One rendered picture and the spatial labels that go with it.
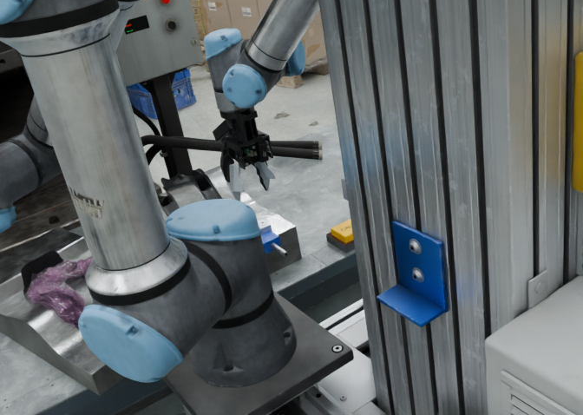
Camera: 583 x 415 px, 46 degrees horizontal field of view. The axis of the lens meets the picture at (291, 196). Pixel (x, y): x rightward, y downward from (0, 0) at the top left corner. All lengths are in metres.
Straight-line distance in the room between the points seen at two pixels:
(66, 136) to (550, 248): 0.48
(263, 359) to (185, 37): 1.52
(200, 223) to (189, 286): 0.10
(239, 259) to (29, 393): 0.74
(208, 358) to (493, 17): 0.58
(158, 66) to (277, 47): 1.15
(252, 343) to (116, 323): 0.23
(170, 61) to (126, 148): 1.59
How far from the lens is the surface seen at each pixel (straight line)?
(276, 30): 1.15
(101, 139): 0.69
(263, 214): 1.66
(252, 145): 1.40
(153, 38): 2.26
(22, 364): 1.58
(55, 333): 1.49
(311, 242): 1.68
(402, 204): 0.74
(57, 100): 0.68
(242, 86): 1.18
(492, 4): 0.57
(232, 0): 5.77
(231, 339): 0.92
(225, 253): 0.84
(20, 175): 0.96
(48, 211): 2.26
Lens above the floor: 1.66
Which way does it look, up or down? 27 degrees down
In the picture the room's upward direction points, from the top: 11 degrees counter-clockwise
